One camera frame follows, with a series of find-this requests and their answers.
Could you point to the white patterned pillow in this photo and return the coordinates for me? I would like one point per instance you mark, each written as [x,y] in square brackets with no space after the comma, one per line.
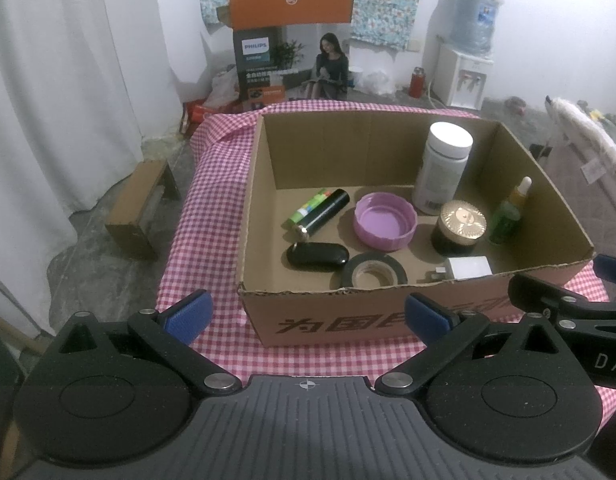
[587,130]

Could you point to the white plastic bag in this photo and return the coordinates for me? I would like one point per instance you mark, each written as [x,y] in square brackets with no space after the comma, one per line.
[223,87]
[377,82]

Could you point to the red thermos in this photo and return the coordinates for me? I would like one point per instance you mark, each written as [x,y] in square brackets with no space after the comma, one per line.
[416,82]

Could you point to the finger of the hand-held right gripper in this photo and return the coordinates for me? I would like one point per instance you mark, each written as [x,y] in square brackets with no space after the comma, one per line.
[537,290]
[612,267]

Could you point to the blue water jug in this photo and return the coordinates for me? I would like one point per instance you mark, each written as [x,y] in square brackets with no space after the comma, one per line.
[475,20]

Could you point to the wall socket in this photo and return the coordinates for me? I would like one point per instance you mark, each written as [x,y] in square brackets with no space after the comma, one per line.
[412,45]

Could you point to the white charger adapter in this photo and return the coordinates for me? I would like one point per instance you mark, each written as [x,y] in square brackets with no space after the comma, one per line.
[467,267]

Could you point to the black cylinder battery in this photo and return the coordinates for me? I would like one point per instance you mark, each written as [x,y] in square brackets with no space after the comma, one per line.
[325,210]

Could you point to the pink checked tablecloth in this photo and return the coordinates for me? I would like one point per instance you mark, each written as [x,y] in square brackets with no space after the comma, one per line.
[208,220]

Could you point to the black tape roll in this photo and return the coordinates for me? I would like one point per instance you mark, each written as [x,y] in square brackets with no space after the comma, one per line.
[350,272]

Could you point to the orange packet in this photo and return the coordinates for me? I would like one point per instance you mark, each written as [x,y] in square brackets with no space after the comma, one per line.
[198,112]

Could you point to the green dropper bottle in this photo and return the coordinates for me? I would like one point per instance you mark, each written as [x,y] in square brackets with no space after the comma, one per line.
[505,220]

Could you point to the green battery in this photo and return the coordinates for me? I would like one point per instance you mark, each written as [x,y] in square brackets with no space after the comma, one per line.
[308,207]

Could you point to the white plastic bottle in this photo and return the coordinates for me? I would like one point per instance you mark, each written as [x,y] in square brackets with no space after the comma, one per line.
[440,170]

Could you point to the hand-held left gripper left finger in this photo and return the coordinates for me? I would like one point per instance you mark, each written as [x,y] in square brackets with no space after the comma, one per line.
[188,315]

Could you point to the purple plastic lid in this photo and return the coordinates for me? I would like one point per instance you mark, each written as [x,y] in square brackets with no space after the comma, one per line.
[382,225]

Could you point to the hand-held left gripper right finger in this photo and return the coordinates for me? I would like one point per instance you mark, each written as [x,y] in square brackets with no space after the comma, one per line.
[427,315]

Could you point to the black key case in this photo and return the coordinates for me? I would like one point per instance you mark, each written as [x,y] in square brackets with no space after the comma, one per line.
[318,256]

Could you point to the floral wall cloth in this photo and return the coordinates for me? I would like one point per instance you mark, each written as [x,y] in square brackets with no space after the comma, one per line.
[387,0]

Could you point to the dark cloth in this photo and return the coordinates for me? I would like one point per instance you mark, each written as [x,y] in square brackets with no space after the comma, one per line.
[516,103]

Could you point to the white curtain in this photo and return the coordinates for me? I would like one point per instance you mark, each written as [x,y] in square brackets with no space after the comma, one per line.
[63,110]

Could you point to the white water dispenser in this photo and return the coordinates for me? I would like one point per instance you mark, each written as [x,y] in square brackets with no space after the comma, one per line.
[450,75]

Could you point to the gold lidded jar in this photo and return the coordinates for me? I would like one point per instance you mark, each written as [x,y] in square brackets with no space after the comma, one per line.
[460,220]

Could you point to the small cardboard box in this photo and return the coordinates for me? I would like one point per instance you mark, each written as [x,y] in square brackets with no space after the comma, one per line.
[138,200]

